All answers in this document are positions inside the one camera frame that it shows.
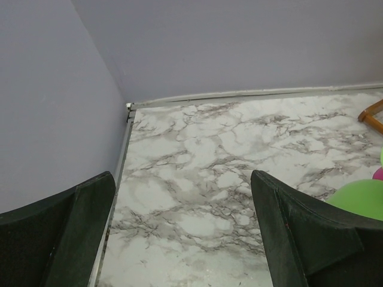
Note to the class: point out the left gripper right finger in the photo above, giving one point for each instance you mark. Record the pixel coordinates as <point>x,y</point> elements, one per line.
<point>309,242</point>

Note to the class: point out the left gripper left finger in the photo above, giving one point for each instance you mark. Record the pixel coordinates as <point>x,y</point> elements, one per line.
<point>55,241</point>

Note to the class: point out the green plastic wine glass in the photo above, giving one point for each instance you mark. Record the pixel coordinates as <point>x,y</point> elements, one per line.
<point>362,197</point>

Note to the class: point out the pink plastic wine glass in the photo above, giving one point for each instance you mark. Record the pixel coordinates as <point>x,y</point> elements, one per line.
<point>378,175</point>

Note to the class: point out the wooden dish rack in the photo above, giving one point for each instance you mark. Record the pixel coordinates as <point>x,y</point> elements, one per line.
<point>368,117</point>

